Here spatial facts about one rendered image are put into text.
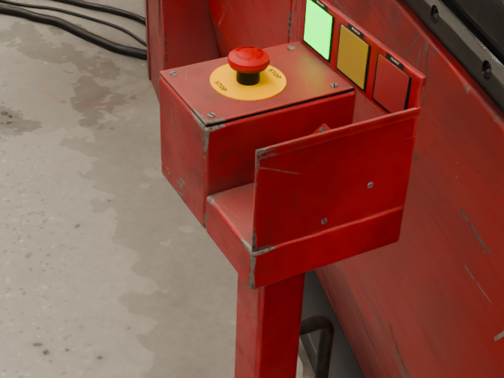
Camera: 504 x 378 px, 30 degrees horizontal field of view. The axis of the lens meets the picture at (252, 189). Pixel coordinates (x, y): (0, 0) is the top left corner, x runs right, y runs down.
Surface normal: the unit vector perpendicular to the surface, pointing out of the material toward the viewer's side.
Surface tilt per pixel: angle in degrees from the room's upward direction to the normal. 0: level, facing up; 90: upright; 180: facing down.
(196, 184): 90
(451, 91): 90
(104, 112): 0
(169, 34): 90
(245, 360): 90
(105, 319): 0
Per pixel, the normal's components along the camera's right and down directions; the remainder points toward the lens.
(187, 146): -0.88, 0.25
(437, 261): -0.97, 0.12
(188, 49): 0.26, 0.58
